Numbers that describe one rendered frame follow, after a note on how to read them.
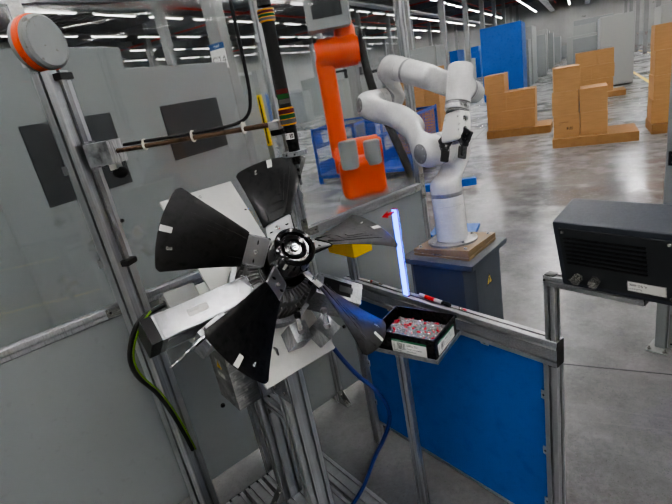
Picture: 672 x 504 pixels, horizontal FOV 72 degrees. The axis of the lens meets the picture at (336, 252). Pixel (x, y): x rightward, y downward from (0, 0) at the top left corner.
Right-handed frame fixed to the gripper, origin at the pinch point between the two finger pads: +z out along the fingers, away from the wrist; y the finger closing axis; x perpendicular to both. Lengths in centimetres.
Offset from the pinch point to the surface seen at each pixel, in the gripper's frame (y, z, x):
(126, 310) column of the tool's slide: 48, 62, 97
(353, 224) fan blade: 6.8, 25.8, 32.3
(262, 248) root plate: -3, 35, 65
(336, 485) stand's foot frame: 40, 132, 14
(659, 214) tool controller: -69, 21, 0
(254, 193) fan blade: 13, 19, 64
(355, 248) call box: 29.4, 33.8, 19.3
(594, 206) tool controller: -56, 19, 2
